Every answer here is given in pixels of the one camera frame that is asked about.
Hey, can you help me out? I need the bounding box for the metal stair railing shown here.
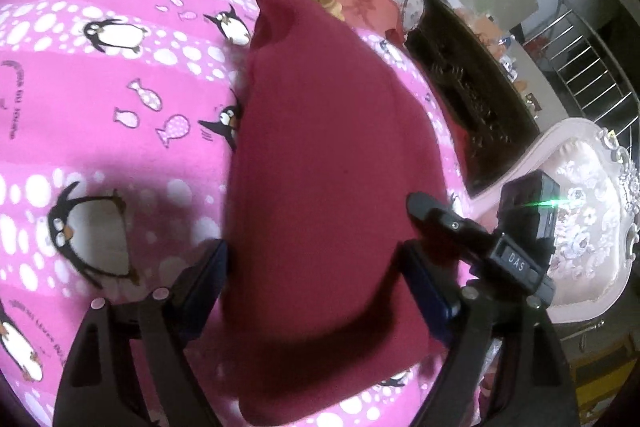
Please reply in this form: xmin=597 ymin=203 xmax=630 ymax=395
xmin=522 ymin=0 xmax=640 ymax=148

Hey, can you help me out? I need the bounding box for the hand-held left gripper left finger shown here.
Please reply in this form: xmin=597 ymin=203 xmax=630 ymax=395
xmin=52 ymin=238 xmax=231 ymax=427

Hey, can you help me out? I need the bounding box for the colourful small ornaments group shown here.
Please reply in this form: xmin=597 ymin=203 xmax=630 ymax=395
xmin=452 ymin=6 xmax=543 ymax=112

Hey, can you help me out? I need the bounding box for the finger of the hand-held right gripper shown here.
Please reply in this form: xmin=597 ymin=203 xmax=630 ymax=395
xmin=406 ymin=191 xmax=497 ymax=267

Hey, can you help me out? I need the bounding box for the pink upholstered ornate chair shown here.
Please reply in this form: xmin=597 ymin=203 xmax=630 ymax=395
xmin=467 ymin=117 xmax=640 ymax=333

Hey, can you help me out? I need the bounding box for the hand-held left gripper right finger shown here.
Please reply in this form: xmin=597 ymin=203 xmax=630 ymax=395
xmin=400 ymin=241 xmax=581 ymax=427

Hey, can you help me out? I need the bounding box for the maroon small garment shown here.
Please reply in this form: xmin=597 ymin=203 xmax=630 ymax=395
xmin=217 ymin=0 xmax=463 ymax=427

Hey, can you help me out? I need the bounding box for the pink penguin print blanket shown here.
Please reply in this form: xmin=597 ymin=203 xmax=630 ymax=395
xmin=0 ymin=0 xmax=486 ymax=427

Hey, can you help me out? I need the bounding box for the dark wooden headboard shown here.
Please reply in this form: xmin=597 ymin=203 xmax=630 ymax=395
xmin=404 ymin=0 xmax=542 ymax=198

